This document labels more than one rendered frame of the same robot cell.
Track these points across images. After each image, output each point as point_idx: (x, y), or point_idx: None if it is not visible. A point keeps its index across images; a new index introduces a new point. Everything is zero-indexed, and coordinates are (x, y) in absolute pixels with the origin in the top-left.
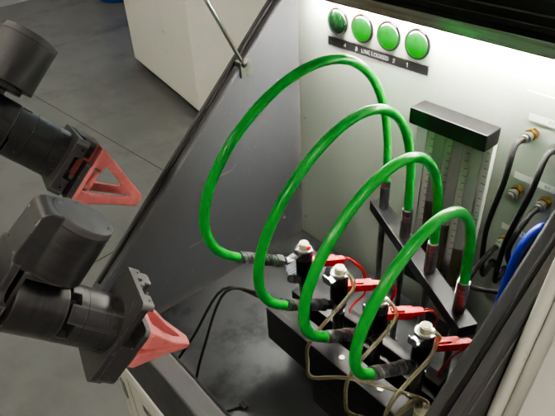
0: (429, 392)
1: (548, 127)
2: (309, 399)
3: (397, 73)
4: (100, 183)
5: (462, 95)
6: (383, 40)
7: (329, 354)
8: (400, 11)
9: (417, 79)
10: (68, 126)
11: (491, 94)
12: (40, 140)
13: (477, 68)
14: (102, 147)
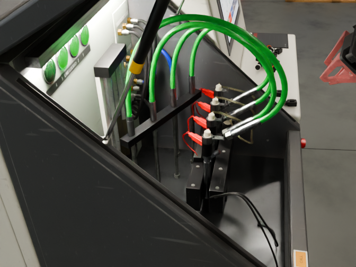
0: None
1: (119, 24)
2: (227, 203)
3: (81, 67)
4: (339, 75)
5: (100, 43)
6: (77, 49)
7: (225, 156)
8: (88, 14)
9: (88, 58)
10: (353, 48)
11: (106, 30)
12: None
13: (100, 22)
14: (343, 35)
